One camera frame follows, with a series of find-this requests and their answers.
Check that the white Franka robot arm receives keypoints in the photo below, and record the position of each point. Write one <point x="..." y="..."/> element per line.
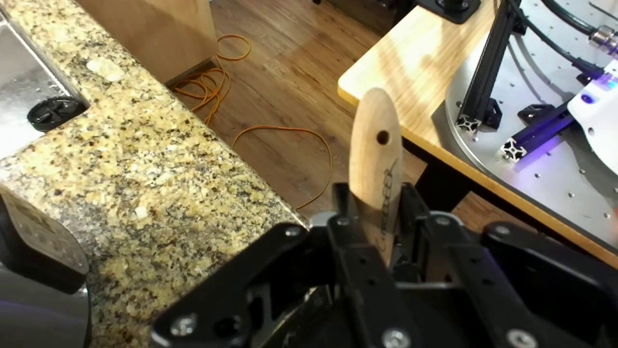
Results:
<point x="599" y="122"/>

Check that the short aluminium extrusion bar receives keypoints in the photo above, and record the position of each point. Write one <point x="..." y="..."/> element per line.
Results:
<point x="537" y="136"/>

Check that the light wooden table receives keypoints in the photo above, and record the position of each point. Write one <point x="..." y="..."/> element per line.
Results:
<point x="405" y="70"/>

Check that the black sink strainer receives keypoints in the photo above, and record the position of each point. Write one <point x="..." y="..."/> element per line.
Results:
<point x="56" y="114"/>

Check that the black aluminium extrusion post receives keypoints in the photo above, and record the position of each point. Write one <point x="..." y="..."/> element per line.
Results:
<point x="490" y="64"/>

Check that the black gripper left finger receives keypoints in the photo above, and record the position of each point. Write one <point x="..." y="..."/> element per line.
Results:
<point x="270" y="283"/>

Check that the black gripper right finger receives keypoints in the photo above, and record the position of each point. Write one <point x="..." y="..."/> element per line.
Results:
<point x="514" y="290"/>

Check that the wooden spoon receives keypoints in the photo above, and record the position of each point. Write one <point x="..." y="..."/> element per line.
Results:
<point x="374" y="167"/>

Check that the stainless steel pressure cooker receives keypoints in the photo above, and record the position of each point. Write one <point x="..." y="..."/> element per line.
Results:
<point x="31" y="296"/>

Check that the black pole stand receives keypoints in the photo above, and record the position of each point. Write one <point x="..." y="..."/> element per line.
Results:
<point x="450" y="8"/>

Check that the stainless steel sink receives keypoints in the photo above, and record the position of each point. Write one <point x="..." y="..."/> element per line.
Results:
<point x="25" y="89"/>

